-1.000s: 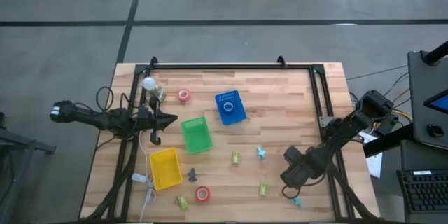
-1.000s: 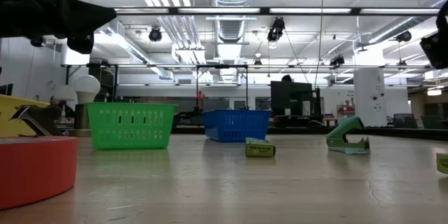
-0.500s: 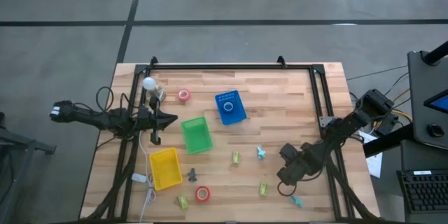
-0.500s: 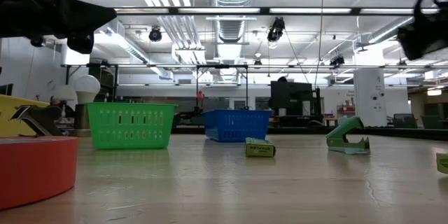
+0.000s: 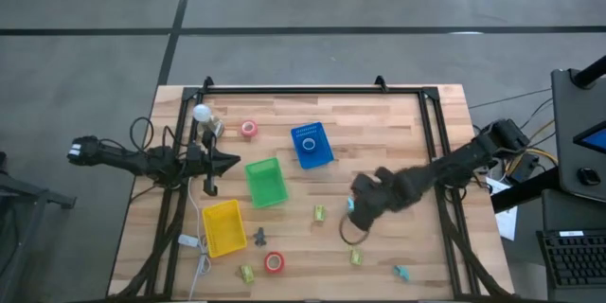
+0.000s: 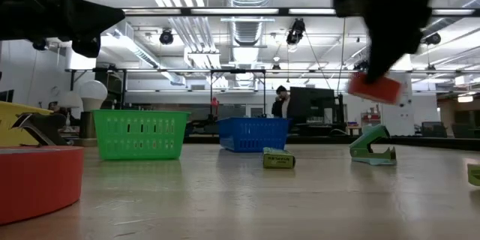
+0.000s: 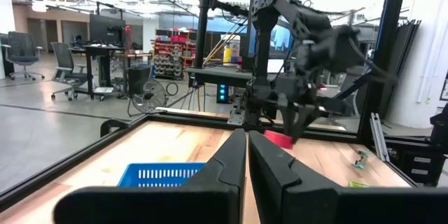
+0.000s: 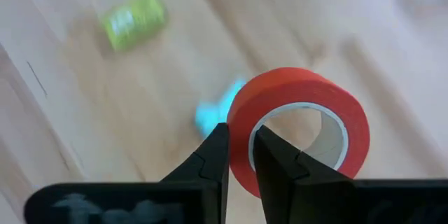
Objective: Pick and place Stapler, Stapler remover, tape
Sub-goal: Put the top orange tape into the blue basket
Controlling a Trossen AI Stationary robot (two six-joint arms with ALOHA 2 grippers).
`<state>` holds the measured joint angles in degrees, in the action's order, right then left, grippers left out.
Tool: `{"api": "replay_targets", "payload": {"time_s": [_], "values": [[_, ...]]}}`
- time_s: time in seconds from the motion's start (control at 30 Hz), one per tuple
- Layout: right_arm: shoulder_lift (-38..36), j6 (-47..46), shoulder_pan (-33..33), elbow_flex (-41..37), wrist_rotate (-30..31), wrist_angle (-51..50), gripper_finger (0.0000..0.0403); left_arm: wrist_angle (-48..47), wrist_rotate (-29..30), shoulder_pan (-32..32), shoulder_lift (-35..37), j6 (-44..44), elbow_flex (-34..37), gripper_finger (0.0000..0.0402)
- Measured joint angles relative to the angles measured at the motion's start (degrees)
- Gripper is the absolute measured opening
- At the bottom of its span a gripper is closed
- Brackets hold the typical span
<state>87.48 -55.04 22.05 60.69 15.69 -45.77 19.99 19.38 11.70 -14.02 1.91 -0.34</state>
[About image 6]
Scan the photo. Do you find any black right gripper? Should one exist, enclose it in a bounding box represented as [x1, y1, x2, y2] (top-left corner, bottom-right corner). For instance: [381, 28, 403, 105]
[330, 0, 444, 85]

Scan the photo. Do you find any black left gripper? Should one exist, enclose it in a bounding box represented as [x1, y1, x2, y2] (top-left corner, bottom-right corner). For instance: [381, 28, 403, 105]
[0, 0, 126, 59]

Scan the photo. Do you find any red block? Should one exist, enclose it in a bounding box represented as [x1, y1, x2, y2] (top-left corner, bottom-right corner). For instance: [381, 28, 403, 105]
[346, 71, 405, 106]

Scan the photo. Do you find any black stapler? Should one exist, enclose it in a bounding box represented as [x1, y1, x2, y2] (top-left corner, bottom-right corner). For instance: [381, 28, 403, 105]
[10, 112, 69, 146]

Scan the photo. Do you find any red tape roll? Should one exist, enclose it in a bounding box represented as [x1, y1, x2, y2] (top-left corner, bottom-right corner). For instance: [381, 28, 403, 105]
[0, 145, 86, 227]

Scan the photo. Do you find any red storage shelf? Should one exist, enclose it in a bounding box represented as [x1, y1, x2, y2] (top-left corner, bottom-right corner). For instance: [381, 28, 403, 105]
[360, 110, 382, 136]

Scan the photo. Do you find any large white light bulb lamp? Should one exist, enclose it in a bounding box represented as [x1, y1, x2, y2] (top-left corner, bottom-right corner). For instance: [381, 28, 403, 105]
[73, 79, 109, 147]

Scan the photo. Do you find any white dome lamp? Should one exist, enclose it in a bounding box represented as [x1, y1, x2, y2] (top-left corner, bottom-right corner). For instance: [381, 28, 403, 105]
[58, 91, 83, 109]

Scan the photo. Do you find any black computer monitor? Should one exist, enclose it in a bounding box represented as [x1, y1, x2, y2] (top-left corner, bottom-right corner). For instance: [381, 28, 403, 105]
[289, 86, 335, 119]

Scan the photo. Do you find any person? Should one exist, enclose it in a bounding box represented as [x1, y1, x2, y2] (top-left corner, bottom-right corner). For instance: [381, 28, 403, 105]
[271, 85, 292, 119]

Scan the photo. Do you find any yellow plastic basket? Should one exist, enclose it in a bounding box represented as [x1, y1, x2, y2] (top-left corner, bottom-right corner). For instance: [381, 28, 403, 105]
[0, 100, 53, 147]

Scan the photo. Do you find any green plastic basket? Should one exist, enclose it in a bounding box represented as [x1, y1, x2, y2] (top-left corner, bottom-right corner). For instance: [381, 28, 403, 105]
[92, 109, 191, 161]

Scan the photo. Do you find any yellow-green staple box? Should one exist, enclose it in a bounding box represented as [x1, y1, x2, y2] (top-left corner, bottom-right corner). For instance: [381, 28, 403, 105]
[466, 163, 480, 188]
[262, 146, 296, 170]

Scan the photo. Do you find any blue plastic basket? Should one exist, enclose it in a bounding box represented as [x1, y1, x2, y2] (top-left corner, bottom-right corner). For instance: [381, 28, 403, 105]
[217, 116, 292, 154]

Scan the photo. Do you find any black overhead frame bar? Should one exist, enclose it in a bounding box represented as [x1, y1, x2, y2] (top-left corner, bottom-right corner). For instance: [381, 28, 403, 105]
[121, 7, 480, 17]

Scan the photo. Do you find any corrugated ceiling ventilation duct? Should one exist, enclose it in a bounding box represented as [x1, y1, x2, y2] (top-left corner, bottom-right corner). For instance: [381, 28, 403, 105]
[223, 0, 275, 87]

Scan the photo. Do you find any black metal frame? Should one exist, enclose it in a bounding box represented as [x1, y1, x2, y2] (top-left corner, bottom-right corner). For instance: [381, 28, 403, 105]
[65, 67, 480, 119]

